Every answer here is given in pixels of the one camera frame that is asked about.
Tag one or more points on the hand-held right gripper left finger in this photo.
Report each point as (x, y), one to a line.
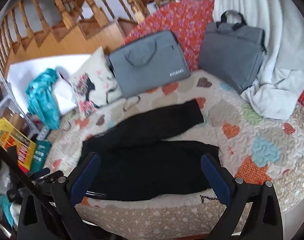
(87, 177)

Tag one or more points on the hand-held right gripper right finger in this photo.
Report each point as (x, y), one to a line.
(214, 177)

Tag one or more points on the black sweater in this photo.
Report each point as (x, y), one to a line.
(142, 165)

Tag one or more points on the teal box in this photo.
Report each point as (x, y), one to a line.
(42, 152)

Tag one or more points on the heart patterned quilt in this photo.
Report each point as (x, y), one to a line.
(242, 120)

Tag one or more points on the yellow printed box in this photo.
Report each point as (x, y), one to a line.
(9, 140)

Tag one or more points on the teal patterned cloth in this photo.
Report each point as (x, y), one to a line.
(43, 97)

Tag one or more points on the white printed pillow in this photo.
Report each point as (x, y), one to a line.
(97, 80)

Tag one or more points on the white shelf rack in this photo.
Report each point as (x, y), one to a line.
(7, 102)

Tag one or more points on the white cushion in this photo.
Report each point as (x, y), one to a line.
(32, 67)

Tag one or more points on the grey laptop bag with logo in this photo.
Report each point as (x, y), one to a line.
(147, 67)

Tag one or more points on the red floral blanket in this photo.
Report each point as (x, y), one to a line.
(187, 20)

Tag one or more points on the wooden stair railing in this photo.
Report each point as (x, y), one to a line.
(59, 7)

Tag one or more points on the pale fleece blanket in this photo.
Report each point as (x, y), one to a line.
(274, 12)

